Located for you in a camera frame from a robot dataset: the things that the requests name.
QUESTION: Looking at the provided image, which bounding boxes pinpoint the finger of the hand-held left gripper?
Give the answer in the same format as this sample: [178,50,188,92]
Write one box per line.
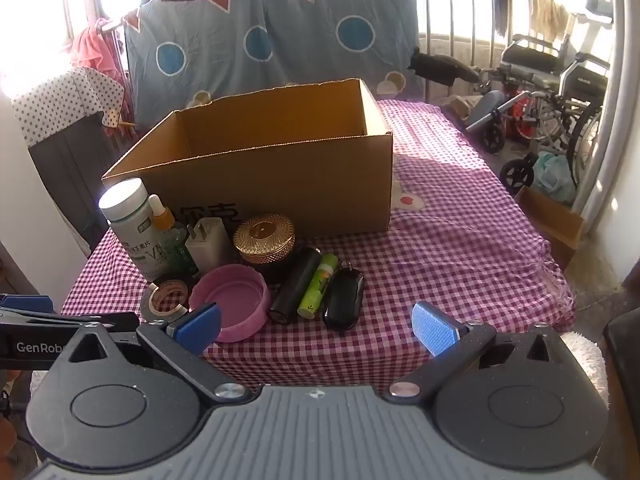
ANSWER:
[0,294,141,335]

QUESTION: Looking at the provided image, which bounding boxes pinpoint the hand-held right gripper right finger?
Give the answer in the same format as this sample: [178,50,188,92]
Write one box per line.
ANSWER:
[389,301,581,402]

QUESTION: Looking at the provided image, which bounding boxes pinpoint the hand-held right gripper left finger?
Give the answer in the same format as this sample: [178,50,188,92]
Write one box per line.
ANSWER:
[54,302,251,405]

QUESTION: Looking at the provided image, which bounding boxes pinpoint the pink round dish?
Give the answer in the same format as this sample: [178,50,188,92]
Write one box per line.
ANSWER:
[188,264,271,343]

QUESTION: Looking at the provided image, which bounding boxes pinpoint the black tape roll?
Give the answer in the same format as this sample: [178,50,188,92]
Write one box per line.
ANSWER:
[140,275,193,323]

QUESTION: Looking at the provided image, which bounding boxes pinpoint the white charger plug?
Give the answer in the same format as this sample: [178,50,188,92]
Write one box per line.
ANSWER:
[185,217,233,276]

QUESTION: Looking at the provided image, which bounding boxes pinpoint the orange-collared glass dropper bottle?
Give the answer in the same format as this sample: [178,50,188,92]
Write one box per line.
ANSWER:
[148,194,201,277]

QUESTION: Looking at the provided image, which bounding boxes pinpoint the black key fob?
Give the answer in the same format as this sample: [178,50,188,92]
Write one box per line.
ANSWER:
[322,260,365,333]

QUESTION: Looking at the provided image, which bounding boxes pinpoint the white supplement bottle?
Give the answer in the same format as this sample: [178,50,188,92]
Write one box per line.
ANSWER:
[98,178,166,283]

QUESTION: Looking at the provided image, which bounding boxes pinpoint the black cylindrical tube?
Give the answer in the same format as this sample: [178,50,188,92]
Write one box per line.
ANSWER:
[270,247,322,325]

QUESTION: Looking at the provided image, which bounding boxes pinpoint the gold-lidded dark jar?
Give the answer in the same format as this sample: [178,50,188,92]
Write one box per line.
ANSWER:
[232,213,296,286]

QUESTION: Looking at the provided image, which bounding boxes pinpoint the green battery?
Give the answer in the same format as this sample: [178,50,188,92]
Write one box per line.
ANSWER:
[297,253,340,320]

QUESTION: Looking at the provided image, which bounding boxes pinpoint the brown cardboard box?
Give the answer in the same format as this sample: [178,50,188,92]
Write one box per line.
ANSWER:
[101,78,394,241]

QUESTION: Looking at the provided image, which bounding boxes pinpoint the pink checked tablecloth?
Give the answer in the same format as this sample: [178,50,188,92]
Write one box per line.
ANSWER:
[60,99,576,392]

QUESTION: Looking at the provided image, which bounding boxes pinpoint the dark ribbed cabinet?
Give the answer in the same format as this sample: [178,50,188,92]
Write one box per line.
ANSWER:
[27,110,126,256]

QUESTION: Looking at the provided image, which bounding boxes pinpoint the white fluffy cushion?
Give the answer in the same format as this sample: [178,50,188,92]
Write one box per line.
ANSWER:
[562,332,610,408]

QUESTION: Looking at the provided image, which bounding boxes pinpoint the small open cardboard box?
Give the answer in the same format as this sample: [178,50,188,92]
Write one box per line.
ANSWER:
[514,187,585,261]

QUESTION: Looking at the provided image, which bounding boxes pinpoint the teal plastic bag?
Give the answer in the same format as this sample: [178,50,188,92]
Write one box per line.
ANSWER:
[531,152,577,205]

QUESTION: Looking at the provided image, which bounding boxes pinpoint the dark chair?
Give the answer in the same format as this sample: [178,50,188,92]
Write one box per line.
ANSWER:
[602,307,640,461]

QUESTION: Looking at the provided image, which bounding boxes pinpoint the grey padded footrest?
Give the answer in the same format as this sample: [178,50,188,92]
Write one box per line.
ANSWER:
[465,89,508,155]

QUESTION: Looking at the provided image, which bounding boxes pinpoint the pink hanging garment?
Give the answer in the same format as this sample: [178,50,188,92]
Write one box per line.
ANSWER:
[70,19,133,111]

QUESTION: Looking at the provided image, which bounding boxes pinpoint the folded wheelchair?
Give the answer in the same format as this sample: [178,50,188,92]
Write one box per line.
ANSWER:
[492,35,613,196]

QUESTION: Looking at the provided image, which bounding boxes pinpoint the blue blanket with circles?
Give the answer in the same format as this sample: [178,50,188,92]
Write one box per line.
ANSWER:
[122,0,418,126]

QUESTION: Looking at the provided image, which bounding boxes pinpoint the beige hanging tassels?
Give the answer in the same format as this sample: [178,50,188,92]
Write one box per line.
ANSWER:
[530,0,571,43]

